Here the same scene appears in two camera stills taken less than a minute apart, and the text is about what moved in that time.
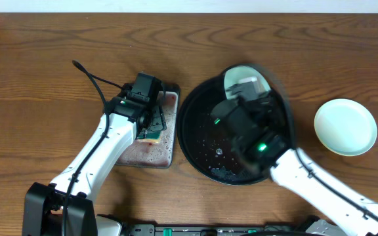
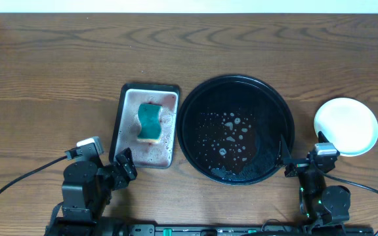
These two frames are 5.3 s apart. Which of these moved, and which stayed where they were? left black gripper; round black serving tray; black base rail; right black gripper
Moved: left black gripper; right black gripper
Stayed: round black serving tray; black base rail
